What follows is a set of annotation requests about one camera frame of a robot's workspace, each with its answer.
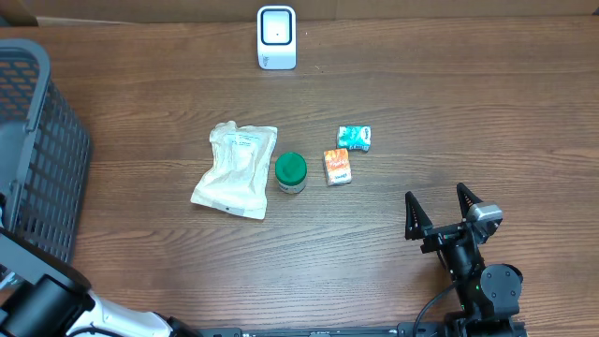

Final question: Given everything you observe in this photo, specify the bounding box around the orange tissue pack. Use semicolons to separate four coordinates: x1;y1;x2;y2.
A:
324;148;352;186

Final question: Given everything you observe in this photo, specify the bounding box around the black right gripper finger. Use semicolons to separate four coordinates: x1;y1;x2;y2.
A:
405;192;433;241
457;183;482;219

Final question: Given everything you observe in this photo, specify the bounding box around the teal tissue pack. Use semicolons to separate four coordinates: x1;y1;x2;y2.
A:
337;125;372;152

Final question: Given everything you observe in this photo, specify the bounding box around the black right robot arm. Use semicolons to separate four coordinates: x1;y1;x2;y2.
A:
405;183;527;337

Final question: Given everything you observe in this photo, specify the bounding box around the green lid jar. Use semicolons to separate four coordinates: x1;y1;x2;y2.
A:
275;152;307;194

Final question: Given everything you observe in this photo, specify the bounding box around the white barcode scanner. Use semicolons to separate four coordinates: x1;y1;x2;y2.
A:
256;5;297;70

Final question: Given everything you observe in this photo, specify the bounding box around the white plastic pouch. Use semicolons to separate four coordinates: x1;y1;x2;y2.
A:
190;121;278;220

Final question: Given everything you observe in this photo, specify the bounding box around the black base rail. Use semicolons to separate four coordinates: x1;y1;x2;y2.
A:
196;320;528;337

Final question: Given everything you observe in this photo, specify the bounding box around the grey plastic mesh basket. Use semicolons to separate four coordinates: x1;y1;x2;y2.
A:
1;38;93;262

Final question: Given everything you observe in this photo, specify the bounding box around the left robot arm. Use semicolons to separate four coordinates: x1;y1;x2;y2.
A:
1;192;201;336

